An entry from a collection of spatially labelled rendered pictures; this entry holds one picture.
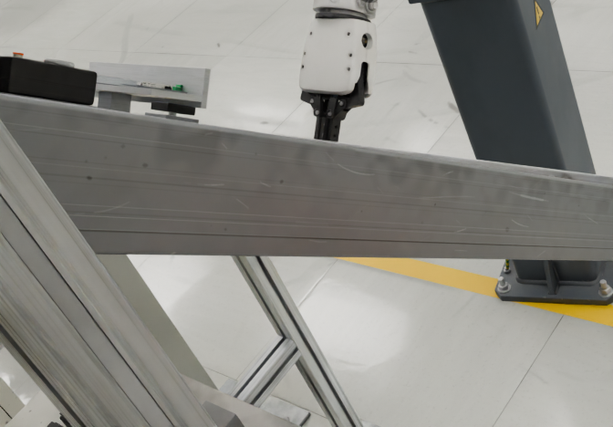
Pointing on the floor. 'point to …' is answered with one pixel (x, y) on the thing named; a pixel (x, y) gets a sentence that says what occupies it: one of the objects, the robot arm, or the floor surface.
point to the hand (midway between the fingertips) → (327, 133)
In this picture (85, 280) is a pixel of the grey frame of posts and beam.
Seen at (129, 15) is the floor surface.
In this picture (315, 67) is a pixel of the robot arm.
